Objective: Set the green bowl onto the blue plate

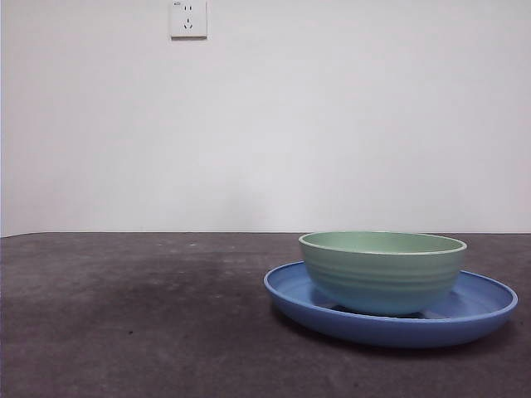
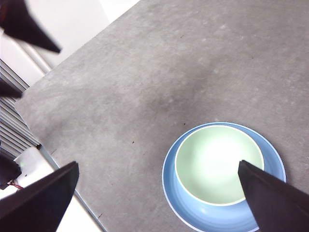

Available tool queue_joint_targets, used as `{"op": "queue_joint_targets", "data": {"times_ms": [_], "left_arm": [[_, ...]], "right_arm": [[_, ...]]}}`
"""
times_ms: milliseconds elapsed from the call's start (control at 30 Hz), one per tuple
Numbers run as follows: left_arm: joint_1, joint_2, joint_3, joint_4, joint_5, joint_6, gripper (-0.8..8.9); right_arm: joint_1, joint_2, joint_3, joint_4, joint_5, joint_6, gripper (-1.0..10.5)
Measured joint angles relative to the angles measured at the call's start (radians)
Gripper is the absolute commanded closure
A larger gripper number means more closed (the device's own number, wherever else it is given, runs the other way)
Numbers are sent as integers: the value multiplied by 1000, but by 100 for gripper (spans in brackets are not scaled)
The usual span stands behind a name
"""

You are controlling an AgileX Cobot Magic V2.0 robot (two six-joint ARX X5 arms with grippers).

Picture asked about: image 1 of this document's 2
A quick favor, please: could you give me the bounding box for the blue plate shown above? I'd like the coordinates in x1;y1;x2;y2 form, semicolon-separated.
263;260;519;348

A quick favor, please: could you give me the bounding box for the green ribbed bowl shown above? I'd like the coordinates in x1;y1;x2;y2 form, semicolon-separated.
298;231;469;316

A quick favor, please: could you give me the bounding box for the white wall socket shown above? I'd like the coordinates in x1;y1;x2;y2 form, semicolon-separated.
168;0;208;41

